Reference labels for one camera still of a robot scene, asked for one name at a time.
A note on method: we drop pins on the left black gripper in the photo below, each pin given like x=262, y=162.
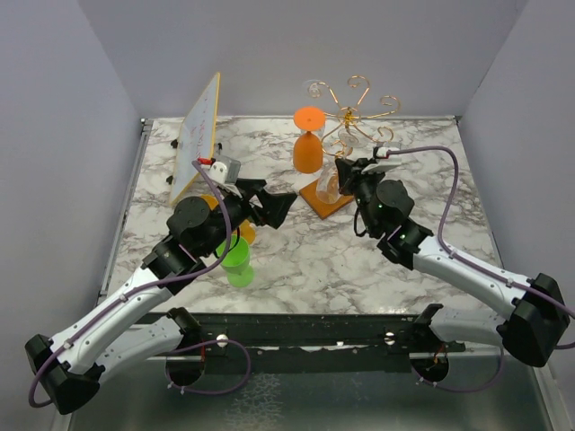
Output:
x=275, y=206

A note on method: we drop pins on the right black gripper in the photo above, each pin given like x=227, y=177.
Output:
x=345, y=171

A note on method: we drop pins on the clear wine glass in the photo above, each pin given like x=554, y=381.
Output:
x=327, y=187
x=313, y=88

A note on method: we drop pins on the orange plastic goblet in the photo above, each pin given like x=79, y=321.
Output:
x=308, y=150

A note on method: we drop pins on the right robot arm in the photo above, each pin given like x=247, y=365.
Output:
x=527, y=315

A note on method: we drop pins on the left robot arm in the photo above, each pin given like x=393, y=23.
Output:
x=70, y=366

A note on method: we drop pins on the yellow plastic goblet right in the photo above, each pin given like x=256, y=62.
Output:
x=247, y=231

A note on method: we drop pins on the yellow plastic goblet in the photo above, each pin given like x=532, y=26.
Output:
x=247, y=231
x=210, y=200

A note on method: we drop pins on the yellow plastic goblet left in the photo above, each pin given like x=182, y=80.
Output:
x=210, y=200

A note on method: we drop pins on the green plastic goblet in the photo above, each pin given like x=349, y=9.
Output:
x=237, y=263

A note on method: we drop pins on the small whiteboard on easel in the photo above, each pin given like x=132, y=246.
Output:
x=196, y=139

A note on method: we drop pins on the gold wire glass rack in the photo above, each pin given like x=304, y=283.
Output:
x=342, y=133

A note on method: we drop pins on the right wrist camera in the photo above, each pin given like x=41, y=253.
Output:
x=384, y=160

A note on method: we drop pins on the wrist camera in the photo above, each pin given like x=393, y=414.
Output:
x=224, y=171
x=384, y=160

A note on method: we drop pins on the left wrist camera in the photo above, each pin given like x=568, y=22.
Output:
x=224, y=171

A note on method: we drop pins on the black mounting rail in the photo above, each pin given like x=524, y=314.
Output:
x=305, y=343

